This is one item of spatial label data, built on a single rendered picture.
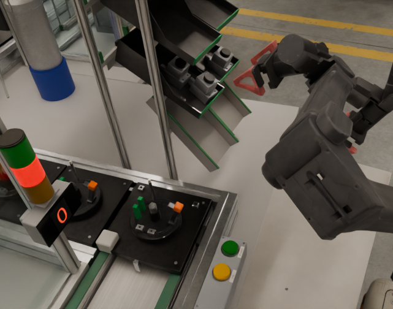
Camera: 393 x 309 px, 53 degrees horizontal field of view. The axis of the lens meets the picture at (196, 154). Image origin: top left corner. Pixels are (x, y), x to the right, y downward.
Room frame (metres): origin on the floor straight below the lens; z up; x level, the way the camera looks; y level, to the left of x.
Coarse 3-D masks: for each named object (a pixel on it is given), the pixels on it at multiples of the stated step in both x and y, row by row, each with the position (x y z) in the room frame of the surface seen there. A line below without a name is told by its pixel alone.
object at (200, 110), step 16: (128, 48) 0.93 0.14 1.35; (144, 48) 1.03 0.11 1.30; (160, 48) 1.03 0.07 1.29; (128, 64) 0.94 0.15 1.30; (144, 64) 0.90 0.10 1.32; (160, 64) 0.98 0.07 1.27; (144, 80) 0.91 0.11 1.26; (176, 96) 0.85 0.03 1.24; (192, 96) 0.89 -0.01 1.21; (192, 112) 0.83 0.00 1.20
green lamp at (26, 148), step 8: (24, 144) 0.53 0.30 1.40; (8, 152) 0.52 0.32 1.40; (16, 152) 0.52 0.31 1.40; (24, 152) 0.53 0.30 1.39; (32, 152) 0.54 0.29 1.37; (8, 160) 0.52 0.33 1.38; (16, 160) 0.52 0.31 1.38; (24, 160) 0.52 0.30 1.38; (32, 160) 0.53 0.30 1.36; (16, 168) 0.52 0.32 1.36
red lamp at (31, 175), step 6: (36, 156) 0.55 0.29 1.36; (36, 162) 0.54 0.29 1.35; (12, 168) 0.52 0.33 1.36; (24, 168) 0.52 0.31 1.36; (30, 168) 0.52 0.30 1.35; (36, 168) 0.53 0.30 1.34; (42, 168) 0.55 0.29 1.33; (18, 174) 0.52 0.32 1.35; (24, 174) 0.52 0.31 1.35; (30, 174) 0.52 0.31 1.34; (36, 174) 0.53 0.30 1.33; (42, 174) 0.54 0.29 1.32; (18, 180) 0.52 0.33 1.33; (24, 180) 0.52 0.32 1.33; (30, 180) 0.52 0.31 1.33; (36, 180) 0.52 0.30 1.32; (24, 186) 0.52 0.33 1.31; (30, 186) 0.52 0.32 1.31
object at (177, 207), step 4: (172, 204) 0.64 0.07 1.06; (176, 204) 0.63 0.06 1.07; (180, 204) 0.63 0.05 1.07; (172, 208) 0.63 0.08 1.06; (176, 208) 0.62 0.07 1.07; (180, 208) 0.62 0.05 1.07; (176, 212) 0.63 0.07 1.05; (172, 216) 0.63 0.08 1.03; (176, 216) 0.63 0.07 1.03; (172, 220) 0.63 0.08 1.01
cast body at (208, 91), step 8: (208, 72) 0.91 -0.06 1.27; (192, 80) 0.92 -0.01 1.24; (200, 80) 0.88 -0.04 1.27; (208, 80) 0.87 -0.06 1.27; (216, 80) 0.89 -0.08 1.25; (192, 88) 0.90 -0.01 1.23; (200, 88) 0.87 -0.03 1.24; (208, 88) 0.86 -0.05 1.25; (200, 96) 0.87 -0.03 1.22; (208, 96) 0.86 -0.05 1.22
